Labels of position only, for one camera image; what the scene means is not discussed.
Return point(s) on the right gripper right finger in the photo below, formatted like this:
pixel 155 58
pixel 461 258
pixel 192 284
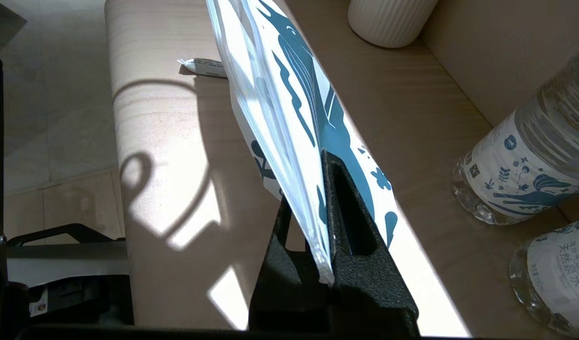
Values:
pixel 370 288

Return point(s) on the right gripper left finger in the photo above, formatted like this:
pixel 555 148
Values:
pixel 285 288

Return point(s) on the white leaf-print plastic bag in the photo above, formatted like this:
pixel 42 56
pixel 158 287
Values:
pixel 280 94

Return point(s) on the robot base chassis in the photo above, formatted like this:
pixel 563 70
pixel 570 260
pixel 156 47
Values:
pixel 58 293

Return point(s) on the beige wooden shelf cabinet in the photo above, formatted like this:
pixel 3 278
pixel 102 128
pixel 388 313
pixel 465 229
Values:
pixel 166 141

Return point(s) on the small clear water bottle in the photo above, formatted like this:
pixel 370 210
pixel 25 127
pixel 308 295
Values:
pixel 521 165
pixel 558 278

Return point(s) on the white ribbed mug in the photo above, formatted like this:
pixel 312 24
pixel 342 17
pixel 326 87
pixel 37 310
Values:
pixel 388 21

